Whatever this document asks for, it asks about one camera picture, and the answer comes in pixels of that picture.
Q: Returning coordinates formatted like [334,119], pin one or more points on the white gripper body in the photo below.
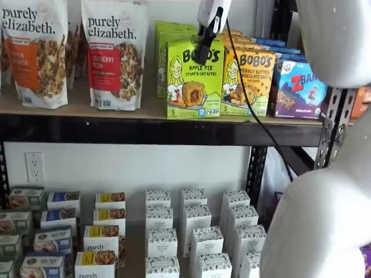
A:
[207,11]

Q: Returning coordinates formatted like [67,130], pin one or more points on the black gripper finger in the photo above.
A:
[203,52]

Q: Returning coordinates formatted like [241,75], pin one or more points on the green Bobo's apple pie box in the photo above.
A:
[174,26]
[188,95]
[161,75]

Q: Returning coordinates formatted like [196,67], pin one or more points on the orange Bobo's peanut butter box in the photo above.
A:
[258,87]
[236,43]
[232,33]

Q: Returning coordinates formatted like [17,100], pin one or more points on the blue Zbar snack box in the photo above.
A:
[298,92]
[292,57]
[271,42]
[282,49]

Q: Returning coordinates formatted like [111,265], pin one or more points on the brown shelf board with bags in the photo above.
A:
[147,111]

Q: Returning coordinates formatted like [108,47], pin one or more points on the white floral print box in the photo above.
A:
[158,197]
[197,215]
[215,266]
[194,197]
[236,198]
[250,237]
[162,241]
[159,217]
[250,265]
[206,240]
[243,215]
[162,267]

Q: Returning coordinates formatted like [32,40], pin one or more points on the orange snack box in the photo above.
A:
[360,104]

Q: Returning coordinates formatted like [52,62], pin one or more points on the yellow banana nut granola box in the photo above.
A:
[100,239]
[108,215]
[94,263]
[110,198]

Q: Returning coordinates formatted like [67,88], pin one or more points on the brown shelf board with boxes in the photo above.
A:
[134,231]

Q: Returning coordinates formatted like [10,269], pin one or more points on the blue flax cereal box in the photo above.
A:
[52,239]
[58,217]
[63,198]
[42,265]

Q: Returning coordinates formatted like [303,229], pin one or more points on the green oatmeal box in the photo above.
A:
[6,269]
[26,197]
[14,221]
[10,246]

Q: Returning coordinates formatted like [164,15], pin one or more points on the cranberry pecan granola bag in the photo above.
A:
[116,72]

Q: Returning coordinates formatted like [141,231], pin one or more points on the pumpkin cinnamon granola bag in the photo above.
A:
[37,58]
[76,52]

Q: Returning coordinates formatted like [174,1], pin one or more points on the white plastic bag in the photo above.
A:
[275,173]

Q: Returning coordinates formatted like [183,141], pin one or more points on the purple package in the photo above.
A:
[365,260]

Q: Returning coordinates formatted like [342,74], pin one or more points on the white wall power outlet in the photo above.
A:
[35,167]

